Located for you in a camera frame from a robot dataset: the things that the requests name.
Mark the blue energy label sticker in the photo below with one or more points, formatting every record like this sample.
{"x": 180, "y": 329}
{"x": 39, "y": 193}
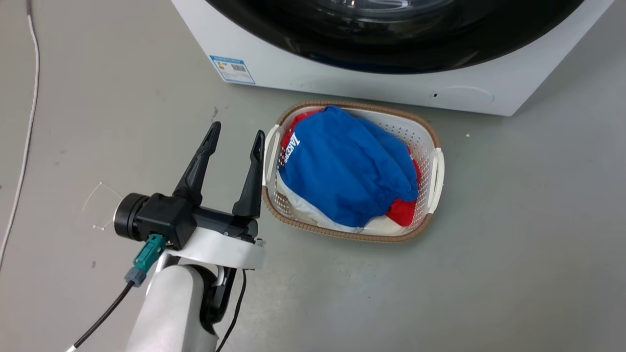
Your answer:
{"x": 233, "y": 69}

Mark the white washing machine body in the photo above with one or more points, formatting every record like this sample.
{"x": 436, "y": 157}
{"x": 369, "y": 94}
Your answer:
{"x": 303, "y": 73}

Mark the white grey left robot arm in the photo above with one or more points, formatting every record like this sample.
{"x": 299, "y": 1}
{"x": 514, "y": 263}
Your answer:
{"x": 168, "y": 313}

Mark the round white filter cover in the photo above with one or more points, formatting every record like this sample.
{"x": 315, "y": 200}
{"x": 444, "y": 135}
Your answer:
{"x": 464, "y": 97}

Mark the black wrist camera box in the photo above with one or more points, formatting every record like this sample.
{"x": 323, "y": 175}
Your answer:
{"x": 164, "y": 217}

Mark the blue garment white lettering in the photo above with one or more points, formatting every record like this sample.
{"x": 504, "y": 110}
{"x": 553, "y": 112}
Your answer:
{"x": 347, "y": 166}

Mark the white laundry basket brown rim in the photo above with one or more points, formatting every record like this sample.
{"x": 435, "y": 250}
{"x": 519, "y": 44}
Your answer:
{"x": 424, "y": 142}

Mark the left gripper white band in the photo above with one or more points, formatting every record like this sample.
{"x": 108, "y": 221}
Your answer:
{"x": 220, "y": 247}

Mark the black glass washing machine door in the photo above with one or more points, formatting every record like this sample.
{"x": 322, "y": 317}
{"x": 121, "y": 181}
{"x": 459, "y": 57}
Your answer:
{"x": 391, "y": 49}

